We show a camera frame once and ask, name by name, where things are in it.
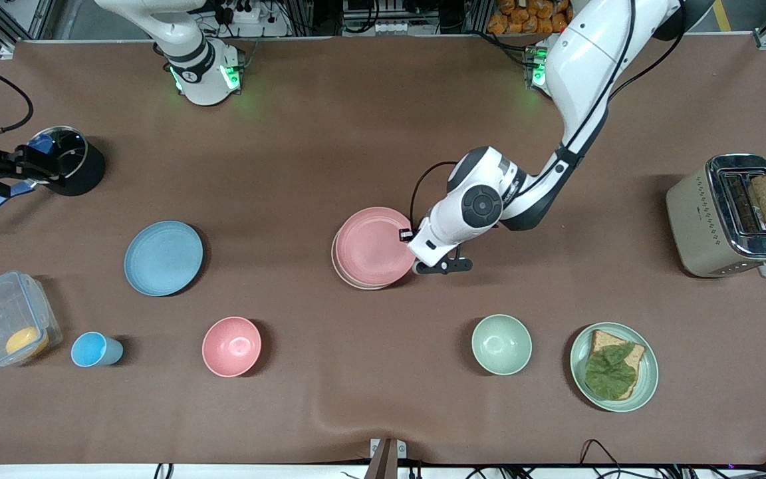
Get pink shallow plate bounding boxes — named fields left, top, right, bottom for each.
left=334, top=207, right=417, bottom=288

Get blue shallow plate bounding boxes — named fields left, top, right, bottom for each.
left=124, top=221, right=204, bottom=297

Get glass pan lid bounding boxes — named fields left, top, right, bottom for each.
left=27, top=126, right=88, bottom=184

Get green deep bowl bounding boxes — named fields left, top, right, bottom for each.
left=471, top=314, right=533, bottom=376

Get beige shallow plate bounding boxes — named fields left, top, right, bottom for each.
left=330, top=230, right=410, bottom=291

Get clear lidded food container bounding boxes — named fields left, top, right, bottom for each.
left=0, top=270, right=63, bottom=368

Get brown table cloth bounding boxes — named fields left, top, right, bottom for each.
left=0, top=37, right=766, bottom=466

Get yellow round food piece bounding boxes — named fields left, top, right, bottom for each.
left=5, top=326, right=50, bottom=357

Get blue plastic cup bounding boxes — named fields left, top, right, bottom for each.
left=70, top=331, right=124, bottom=368

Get bread slice under lettuce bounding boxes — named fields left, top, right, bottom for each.
left=588, top=329, right=646, bottom=400

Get green lettuce leaf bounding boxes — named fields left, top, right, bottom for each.
left=584, top=343, right=638, bottom=401

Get pink deep bowl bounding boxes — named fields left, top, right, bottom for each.
left=201, top=316, right=263, bottom=378

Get green shallow plate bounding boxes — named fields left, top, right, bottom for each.
left=570, top=322, right=659, bottom=412

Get beige chrome toaster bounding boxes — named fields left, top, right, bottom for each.
left=666, top=154, right=766, bottom=279

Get orange snack bags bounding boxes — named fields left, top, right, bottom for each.
left=487, top=0, right=573, bottom=35

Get metal table bracket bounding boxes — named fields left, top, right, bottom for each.
left=370, top=438, right=408, bottom=479

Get thin black floor cable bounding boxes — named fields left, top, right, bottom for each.
left=579, top=439, right=630, bottom=479

